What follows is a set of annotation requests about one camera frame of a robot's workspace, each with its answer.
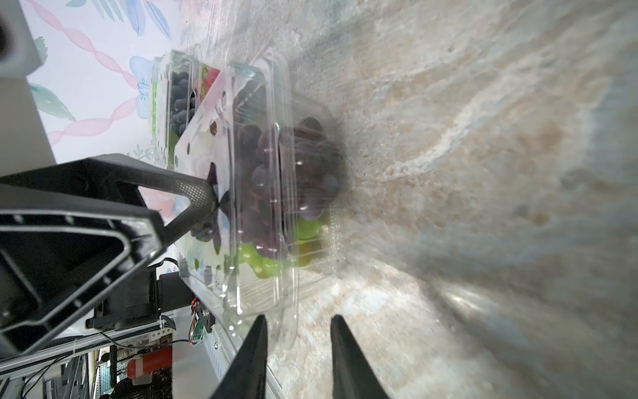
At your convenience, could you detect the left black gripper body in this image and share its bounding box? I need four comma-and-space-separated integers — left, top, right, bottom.
1, 234, 130, 358

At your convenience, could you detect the clear clamshell container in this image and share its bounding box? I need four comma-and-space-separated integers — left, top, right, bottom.
174, 47, 345, 349
149, 45, 215, 170

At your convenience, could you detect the aluminium front rail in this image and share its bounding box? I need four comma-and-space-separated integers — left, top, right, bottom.
1, 306, 284, 398

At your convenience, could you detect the purple red grape bunch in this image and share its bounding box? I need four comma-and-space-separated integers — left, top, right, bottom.
193, 81, 343, 251

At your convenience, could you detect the pink red grape bunch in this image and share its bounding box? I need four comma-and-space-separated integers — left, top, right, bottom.
199, 66, 220, 100

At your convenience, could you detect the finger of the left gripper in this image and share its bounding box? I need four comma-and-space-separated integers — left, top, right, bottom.
1, 154, 218, 246
0, 183, 168, 360

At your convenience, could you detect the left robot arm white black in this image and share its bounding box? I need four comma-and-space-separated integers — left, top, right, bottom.
1, 154, 216, 358

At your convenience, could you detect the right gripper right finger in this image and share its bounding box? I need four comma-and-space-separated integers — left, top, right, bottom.
331, 315, 389, 399

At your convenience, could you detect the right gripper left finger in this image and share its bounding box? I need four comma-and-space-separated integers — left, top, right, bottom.
210, 315, 268, 399

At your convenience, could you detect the small green grape bunch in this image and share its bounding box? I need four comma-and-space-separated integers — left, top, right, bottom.
237, 218, 332, 279

